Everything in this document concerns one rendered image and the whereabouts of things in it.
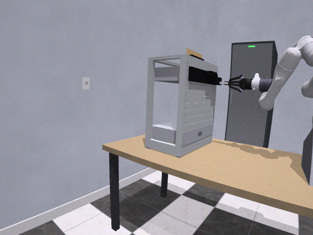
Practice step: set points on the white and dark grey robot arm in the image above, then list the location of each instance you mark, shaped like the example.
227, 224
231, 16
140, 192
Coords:
284, 68

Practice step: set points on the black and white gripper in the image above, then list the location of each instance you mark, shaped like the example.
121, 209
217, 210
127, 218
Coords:
243, 83

